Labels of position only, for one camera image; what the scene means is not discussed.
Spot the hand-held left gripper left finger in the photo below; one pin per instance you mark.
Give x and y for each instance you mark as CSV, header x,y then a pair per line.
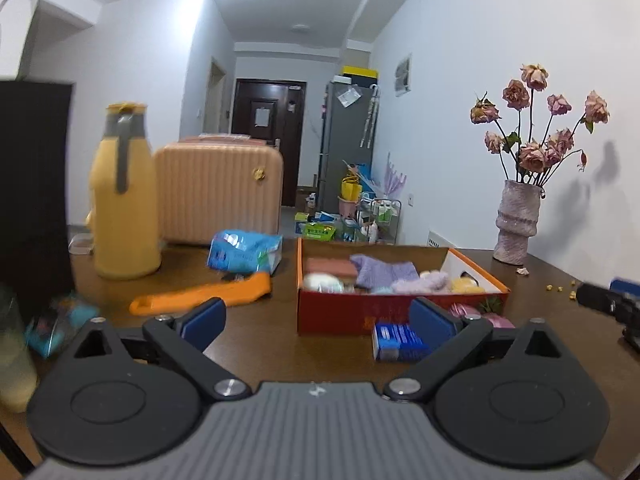
x,y
205,317

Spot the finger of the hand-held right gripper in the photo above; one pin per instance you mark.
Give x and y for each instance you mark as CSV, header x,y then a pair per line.
x,y
632,330
600,297

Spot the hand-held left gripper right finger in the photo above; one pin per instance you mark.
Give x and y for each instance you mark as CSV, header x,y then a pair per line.
x,y
432,317

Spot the white and yellow plush toy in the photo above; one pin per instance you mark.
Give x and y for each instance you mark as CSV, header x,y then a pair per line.
x,y
467,285

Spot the blue plush with white base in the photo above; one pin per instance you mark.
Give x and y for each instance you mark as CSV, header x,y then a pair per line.
x,y
382,290

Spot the purple knitted cloth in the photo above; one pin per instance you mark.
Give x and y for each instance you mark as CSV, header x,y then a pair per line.
x,y
385,270

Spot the red cardboard box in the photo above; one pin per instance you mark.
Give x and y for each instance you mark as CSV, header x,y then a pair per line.
x,y
345,312

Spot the plastic-wrapped pale green plush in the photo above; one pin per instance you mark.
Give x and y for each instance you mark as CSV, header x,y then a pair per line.
x,y
322,282

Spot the orange plastic comb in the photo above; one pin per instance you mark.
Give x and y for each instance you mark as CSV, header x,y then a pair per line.
x,y
200,295

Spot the yellow crumbs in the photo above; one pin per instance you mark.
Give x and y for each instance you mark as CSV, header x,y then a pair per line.
x,y
557,290

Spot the small blue carton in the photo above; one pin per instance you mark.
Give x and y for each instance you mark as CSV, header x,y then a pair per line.
x,y
395,342

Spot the pink plush toy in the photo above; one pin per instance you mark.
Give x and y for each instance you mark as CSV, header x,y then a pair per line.
x,y
492,320

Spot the blue tissue packet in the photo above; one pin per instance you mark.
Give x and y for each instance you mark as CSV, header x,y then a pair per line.
x,y
245,252

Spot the pink ceramic vase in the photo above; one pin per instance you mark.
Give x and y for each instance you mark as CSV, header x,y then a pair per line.
x,y
517,225

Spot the beige ribbed suitcase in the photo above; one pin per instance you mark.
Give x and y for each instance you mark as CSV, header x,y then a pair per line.
x,y
220,195

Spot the yellow thermos jug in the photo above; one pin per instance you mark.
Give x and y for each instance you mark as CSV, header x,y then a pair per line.
x,y
125,210

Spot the pink plastic bucket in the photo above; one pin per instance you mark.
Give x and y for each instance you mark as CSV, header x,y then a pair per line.
x,y
347,207

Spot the green carton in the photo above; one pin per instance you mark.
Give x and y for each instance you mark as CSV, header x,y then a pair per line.
x,y
317,230

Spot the clear plastic container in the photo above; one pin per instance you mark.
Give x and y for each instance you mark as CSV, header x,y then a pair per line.
x,y
81,245

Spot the purple folded umbrella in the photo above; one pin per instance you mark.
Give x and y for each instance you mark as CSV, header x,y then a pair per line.
x,y
395,177

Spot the blue crumpled wrapper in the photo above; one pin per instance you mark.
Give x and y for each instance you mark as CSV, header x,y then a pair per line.
x,y
60,327

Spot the yellow shopping bag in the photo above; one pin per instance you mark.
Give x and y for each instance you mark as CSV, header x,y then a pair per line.
x,y
351,187

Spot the dried pink roses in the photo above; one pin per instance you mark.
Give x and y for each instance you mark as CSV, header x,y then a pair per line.
x,y
537,145

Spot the dark entrance door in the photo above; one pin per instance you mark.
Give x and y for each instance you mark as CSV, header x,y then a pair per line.
x,y
267,140

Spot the grey refrigerator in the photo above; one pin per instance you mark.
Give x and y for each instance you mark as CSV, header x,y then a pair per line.
x,y
345,150

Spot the clear plastic cup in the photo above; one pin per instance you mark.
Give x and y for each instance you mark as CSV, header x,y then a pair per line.
x,y
15,360

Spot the black paper bag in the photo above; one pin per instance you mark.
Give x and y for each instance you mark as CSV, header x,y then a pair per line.
x,y
32,185

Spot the wall electrical panel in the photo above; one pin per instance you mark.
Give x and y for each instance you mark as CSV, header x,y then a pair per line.
x,y
403,75

